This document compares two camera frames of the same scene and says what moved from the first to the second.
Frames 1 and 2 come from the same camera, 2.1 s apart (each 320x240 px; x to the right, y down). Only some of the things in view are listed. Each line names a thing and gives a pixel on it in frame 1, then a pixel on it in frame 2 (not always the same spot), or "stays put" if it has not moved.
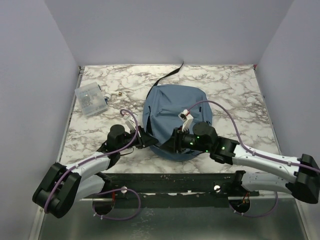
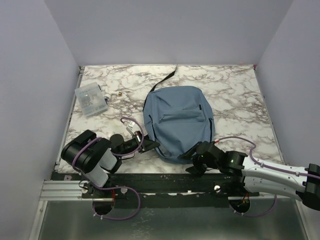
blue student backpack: [160, 113] stays put
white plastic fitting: [107, 96] stays put
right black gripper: [175, 143] → [197, 169]
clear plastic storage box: [91, 99] stays put
